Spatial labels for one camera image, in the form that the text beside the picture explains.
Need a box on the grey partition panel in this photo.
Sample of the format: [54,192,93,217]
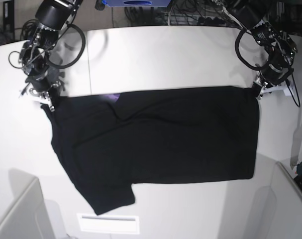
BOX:
[250,162,302,239]
[0,168,68,239]

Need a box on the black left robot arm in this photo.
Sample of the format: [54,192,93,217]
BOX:
[213,0,298,99]

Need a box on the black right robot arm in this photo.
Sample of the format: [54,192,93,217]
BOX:
[18,0,86,112]

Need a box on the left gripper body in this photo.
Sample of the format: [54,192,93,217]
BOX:
[255,56,294,87]

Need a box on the right grey partition panel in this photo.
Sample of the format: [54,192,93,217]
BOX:
[250,162,302,239]

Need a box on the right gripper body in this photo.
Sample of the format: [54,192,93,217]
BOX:
[25,67,64,99]

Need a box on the black T-shirt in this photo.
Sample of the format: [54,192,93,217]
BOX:
[42,86,260,215]

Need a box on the grey strap at right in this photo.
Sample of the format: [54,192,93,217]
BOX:
[290,103,302,170]

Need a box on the blue box on stand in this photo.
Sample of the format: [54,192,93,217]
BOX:
[102,0,171,7]

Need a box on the black power strip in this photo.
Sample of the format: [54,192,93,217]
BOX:
[197,16,229,27]

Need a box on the left grey partition panel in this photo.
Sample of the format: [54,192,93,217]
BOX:
[0,168,68,239]

